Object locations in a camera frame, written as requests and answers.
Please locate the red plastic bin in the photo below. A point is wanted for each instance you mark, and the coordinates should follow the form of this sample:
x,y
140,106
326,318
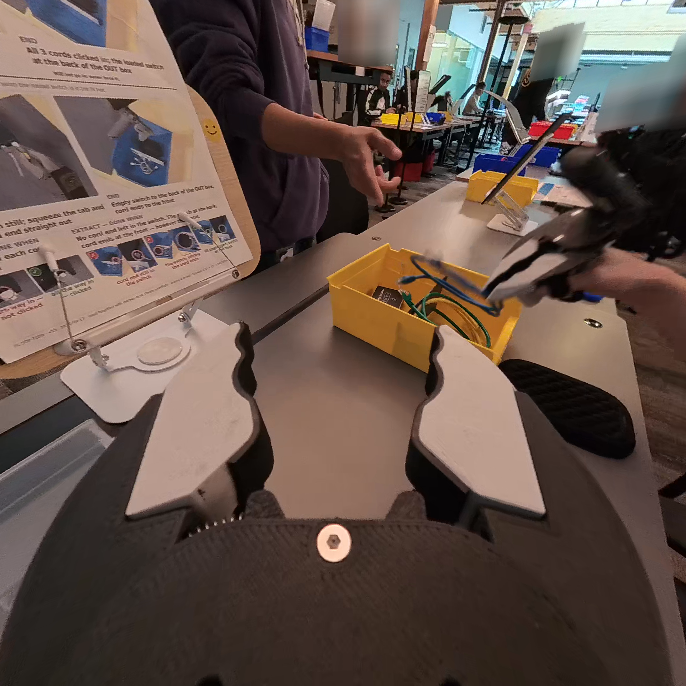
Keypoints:
x,y
541,128

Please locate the yellow plastic bin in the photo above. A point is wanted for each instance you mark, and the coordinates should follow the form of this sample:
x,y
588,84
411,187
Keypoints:
x,y
375,321

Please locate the clear plastic container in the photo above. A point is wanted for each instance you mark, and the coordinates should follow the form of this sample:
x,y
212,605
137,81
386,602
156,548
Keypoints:
x,y
32,482

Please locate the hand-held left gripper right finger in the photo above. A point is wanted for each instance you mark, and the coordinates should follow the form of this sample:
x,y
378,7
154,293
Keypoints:
x,y
477,429

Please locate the black textured pad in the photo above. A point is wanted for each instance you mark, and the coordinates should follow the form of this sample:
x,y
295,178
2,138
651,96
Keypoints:
x,y
573,407

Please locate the person's right hand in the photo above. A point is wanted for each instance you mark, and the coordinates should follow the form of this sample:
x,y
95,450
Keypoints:
x,y
632,289

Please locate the black chair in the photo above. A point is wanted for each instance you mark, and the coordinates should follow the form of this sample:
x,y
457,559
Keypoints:
x,y
343,209

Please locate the small yellow bin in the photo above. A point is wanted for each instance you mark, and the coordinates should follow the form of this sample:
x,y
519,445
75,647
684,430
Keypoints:
x,y
477,187

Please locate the red storage bin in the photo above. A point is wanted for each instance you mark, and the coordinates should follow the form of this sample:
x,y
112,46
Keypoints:
x,y
410,171

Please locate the yellow smiley sticker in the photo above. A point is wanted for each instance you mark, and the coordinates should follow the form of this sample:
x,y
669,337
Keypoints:
x,y
212,130

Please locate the clear acrylic stand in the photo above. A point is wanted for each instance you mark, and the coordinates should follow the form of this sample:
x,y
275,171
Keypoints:
x,y
509,221

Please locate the wooden display board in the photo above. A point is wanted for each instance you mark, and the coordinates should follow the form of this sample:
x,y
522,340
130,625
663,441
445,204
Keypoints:
x,y
236,177

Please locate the white metal board stand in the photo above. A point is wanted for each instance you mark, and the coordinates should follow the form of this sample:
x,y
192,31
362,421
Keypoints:
x,y
107,386

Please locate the blue plastic bin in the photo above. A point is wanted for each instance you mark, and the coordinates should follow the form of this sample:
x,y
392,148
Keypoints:
x,y
493,163
544,155
316,38

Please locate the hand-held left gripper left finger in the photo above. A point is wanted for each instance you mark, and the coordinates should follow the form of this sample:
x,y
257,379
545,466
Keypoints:
x,y
198,418

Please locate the black network switch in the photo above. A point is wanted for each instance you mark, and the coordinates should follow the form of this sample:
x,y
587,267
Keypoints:
x,y
387,297

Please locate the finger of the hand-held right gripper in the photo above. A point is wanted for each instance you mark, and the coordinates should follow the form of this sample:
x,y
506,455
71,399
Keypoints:
x,y
520,278
568,225

